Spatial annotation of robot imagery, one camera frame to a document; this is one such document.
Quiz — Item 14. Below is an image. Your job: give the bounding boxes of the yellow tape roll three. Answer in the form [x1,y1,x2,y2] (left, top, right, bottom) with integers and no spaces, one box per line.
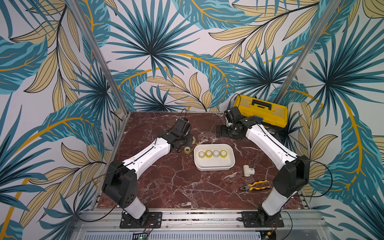
[184,147,192,155]

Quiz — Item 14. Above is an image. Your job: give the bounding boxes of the yellow tape roll five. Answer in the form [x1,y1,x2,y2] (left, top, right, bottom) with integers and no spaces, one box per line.
[198,151,206,159]

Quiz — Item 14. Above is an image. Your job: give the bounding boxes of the yellow tape roll six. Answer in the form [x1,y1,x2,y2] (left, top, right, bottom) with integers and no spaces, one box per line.
[220,150,228,158]

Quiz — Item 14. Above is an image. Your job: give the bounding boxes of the yellow tape roll two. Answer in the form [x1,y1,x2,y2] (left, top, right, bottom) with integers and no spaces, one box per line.
[205,150,213,158]

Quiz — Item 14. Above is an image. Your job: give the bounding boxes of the white plastic storage box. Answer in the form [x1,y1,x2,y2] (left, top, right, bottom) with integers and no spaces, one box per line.
[194,144,236,171]

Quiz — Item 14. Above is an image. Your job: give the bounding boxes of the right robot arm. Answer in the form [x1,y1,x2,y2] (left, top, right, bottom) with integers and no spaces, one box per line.
[216,116,310,219]

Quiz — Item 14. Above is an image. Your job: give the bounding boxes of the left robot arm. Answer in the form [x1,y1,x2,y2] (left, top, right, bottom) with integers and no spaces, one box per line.
[102,133,196,220]

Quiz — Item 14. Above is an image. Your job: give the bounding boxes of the yellow black toolbox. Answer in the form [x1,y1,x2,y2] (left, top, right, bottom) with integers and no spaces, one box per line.
[234,95,288,135]

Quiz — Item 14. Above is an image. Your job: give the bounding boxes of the white PVC pipe fitting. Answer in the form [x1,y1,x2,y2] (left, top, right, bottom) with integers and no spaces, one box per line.
[243,165,255,177]

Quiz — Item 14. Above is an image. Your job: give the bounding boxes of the yellow black pliers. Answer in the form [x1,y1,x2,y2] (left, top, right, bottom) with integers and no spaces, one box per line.
[240,180,272,191]

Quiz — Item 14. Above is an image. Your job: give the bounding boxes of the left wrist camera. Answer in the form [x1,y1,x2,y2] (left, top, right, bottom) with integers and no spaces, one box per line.
[173,118,191,136]

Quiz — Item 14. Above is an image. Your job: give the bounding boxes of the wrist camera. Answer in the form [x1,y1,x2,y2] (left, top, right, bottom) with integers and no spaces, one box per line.
[173,118,191,136]
[225,106,244,124]

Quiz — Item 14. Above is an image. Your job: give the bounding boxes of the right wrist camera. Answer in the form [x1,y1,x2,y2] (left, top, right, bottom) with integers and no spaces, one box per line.
[225,106,244,124]

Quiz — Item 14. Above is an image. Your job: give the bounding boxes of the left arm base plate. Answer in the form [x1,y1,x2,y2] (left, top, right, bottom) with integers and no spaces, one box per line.
[120,212,163,230]

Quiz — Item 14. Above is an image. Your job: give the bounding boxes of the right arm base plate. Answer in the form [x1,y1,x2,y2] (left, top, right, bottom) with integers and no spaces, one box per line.
[237,211,285,228]

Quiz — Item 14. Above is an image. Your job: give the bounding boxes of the aluminium front rail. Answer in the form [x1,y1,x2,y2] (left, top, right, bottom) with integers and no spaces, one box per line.
[70,209,333,240]

